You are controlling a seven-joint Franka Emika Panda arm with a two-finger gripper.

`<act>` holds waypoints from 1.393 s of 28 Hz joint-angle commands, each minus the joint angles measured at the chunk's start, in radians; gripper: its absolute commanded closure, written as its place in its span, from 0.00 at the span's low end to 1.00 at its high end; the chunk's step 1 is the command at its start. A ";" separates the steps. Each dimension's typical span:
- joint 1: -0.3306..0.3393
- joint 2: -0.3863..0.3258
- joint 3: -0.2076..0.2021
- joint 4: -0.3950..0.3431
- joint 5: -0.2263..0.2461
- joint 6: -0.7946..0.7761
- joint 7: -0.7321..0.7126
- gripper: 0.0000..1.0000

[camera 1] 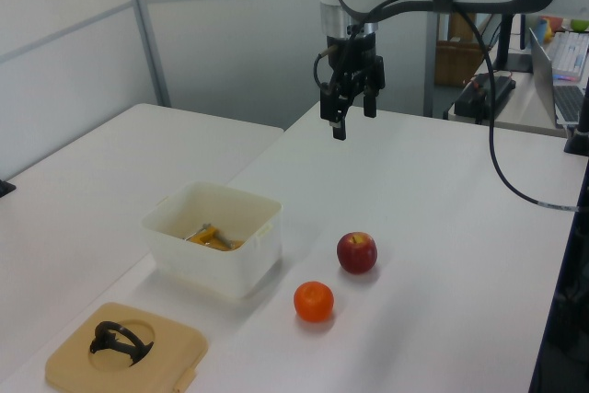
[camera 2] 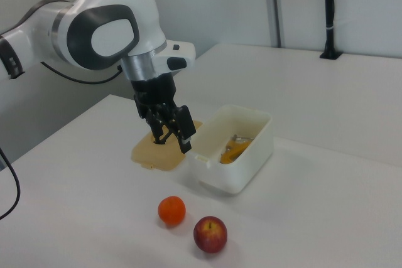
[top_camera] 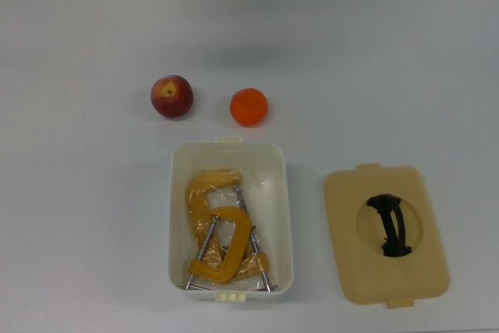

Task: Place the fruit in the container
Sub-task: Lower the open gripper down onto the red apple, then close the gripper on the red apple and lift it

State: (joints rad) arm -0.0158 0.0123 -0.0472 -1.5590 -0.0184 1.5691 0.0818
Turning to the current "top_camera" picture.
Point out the orange C-clamp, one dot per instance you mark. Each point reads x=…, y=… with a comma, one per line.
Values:
x=238, y=231
x=194, y=196

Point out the orange fruit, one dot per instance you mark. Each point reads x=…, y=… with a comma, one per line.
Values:
x=249, y=107

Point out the red apple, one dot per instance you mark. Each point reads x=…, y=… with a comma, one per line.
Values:
x=172, y=99

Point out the clear plastic bag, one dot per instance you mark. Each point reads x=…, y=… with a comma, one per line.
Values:
x=259, y=192

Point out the white plastic container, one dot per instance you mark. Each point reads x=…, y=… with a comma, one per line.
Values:
x=179, y=161

